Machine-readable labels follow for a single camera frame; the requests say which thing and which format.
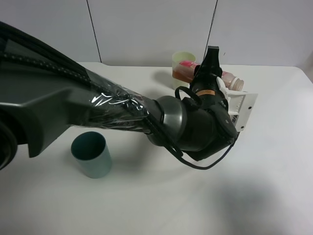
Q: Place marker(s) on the light green plastic cup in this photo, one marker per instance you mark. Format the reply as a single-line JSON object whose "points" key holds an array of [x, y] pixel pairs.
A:
{"points": [[183, 66]]}

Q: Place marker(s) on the clear plastic drink bottle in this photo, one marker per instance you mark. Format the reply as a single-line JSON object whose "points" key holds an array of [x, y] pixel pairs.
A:
{"points": [[231, 82]]}

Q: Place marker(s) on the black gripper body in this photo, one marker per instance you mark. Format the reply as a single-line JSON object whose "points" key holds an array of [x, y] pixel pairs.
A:
{"points": [[205, 86]]}

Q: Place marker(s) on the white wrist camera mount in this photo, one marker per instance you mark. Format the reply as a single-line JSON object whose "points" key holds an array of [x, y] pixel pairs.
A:
{"points": [[240, 105]]}

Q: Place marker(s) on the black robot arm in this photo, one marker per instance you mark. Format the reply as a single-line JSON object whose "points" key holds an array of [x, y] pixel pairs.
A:
{"points": [[43, 93]]}

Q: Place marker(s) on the teal plastic cup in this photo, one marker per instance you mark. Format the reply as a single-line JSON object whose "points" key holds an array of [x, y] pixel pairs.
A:
{"points": [[92, 154]]}

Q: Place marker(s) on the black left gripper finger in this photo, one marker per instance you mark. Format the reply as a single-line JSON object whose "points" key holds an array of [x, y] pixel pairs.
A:
{"points": [[210, 63]]}

